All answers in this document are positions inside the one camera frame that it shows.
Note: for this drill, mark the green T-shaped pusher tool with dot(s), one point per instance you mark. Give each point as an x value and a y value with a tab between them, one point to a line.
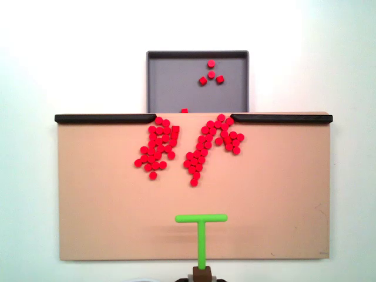
201	235

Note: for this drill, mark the red cylindrical granule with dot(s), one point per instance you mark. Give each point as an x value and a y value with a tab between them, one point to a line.
155	165
224	134
208	137
166	122
138	162
187	163
211	74
229	147
221	117
240	137
199	145
189	155
194	160
201	160
148	167
198	167
205	129
220	79
217	124
201	138
227	140
159	141
207	144
152	175
174	135
166	138
211	63
196	175
144	158
159	130
152	136
225	127
160	148
204	152
184	110
197	153
151	151
157	155
173	142
175	129
191	168
151	129
218	141
235	143
151	159
229	121
194	182
212	131
168	148
167	130
151	144
162	165
236	150
171	155
202	80
159	120
233	135
210	124
144	149

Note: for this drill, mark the beige flat board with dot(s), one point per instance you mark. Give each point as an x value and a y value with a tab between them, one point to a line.
117	205

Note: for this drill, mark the black guide bar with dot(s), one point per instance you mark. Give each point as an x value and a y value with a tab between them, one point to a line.
282	119
102	118

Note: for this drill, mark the grey shallow tray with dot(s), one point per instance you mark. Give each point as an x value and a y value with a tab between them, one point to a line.
170	82

